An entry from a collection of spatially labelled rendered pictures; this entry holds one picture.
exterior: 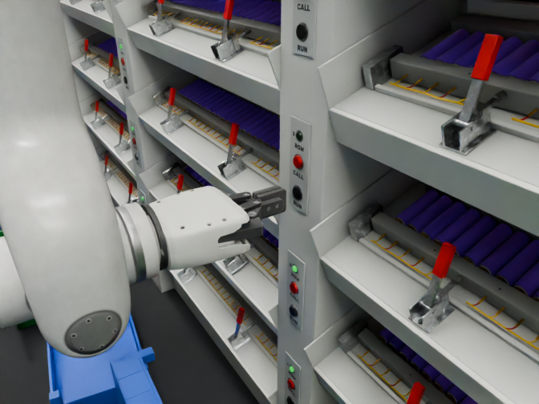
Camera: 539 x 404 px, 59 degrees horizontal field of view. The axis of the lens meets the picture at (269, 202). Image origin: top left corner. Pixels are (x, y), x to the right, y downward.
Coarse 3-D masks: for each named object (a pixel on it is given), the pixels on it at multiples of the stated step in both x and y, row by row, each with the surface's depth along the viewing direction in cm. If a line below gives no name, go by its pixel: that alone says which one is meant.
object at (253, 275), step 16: (176, 160) 124; (144, 176) 121; (160, 176) 123; (176, 176) 122; (192, 176) 118; (160, 192) 120; (176, 192) 118; (256, 240) 92; (272, 240) 92; (240, 256) 91; (256, 256) 92; (272, 256) 88; (224, 272) 92; (240, 272) 91; (256, 272) 89; (272, 272) 88; (240, 288) 88; (256, 288) 86; (272, 288) 85; (256, 304) 84; (272, 304) 82; (272, 320) 80
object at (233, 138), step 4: (232, 124) 79; (236, 124) 79; (232, 128) 79; (236, 128) 79; (232, 132) 80; (236, 132) 79; (232, 136) 80; (236, 136) 80; (232, 140) 80; (236, 140) 80; (232, 144) 80; (232, 148) 80; (228, 152) 81; (232, 152) 81; (228, 156) 81; (228, 160) 81; (232, 160) 82
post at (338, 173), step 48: (288, 0) 53; (336, 0) 47; (384, 0) 51; (288, 48) 56; (336, 48) 50; (288, 96) 58; (288, 144) 61; (336, 144) 55; (288, 192) 64; (336, 192) 59; (288, 240) 68; (336, 288) 67; (288, 336) 75
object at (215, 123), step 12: (168, 96) 111; (180, 96) 108; (180, 108) 108; (192, 108) 101; (204, 120) 98; (216, 120) 94; (216, 132) 93; (228, 132) 89; (240, 132) 87; (240, 144) 87; (252, 144) 83; (264, 144) 82; (264, 156) 80; (276, 156) 78; (276, 168) 79
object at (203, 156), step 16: (160, 80) 113; (176, 80) 115; (192, 80) 118; (144, 96) 113; (160, 96) 113; (144, 112) 114; (160, 112) 111; (160, 128) 105; (208, 128) 98; (176, 144) 97; (192, 144) 95; (208, 144) 93; (192, 160) 92; (208, 160) 88; (224, 160) 87; (256, 160) 83; (208, 176) 89; (240, 176) 81; (256, 176) 80; (272, 176) 78; (272, 224) 71
